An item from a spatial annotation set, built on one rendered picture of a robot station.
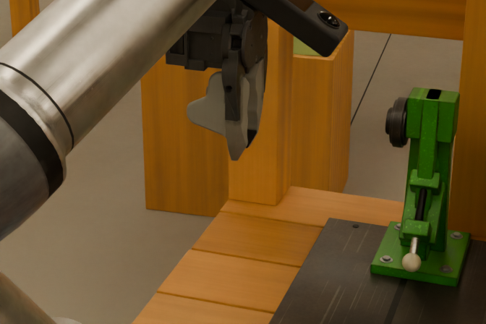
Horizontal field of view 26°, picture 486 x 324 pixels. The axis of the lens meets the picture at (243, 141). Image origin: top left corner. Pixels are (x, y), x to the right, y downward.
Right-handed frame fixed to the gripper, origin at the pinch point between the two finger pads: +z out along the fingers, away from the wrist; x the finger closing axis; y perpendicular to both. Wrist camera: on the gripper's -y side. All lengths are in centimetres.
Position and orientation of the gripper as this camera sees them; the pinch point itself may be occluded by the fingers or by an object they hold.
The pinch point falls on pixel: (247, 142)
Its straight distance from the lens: 105.7
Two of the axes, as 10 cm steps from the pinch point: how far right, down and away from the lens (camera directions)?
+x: -3.2, 3.7, -8.7
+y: -9.5, -1.3, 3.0
